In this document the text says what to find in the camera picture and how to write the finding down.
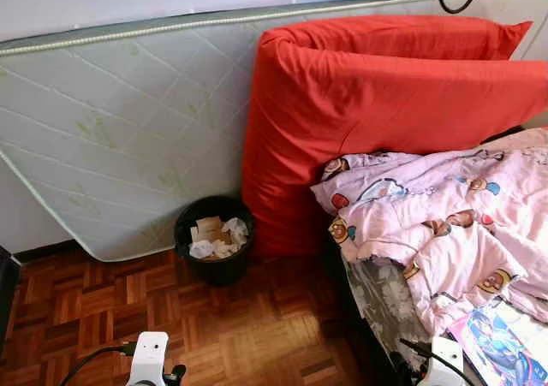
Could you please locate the colourful comic book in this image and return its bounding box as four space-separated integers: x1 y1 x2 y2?
447 305 548 386

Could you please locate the pale floral bed sheet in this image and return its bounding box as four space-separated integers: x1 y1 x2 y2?
341 251 548 371

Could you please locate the black waste bin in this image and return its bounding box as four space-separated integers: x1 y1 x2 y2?
174 195 256 286

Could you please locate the crumpled white tissue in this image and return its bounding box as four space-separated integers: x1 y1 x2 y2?
188 236 236 260
221 217 250 246

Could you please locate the brown cardboard piece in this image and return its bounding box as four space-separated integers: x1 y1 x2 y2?
194 217 226 243

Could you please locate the pink cartoon print blanket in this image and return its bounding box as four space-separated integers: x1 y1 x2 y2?
310 128 548 336

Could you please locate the black furniture panel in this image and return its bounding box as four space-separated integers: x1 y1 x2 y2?
0 247 22 357

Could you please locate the large red covered mattress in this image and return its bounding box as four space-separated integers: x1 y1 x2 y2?
241 14 548 257

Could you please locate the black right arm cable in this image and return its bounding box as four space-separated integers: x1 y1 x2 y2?
398 339 480 386

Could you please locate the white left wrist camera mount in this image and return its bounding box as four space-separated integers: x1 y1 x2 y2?
127 331 170 386

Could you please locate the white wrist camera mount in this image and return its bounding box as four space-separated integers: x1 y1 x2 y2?
420 336 468 386
127 331 170 386

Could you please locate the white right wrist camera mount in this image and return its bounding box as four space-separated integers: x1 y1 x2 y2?
420 336 468 386

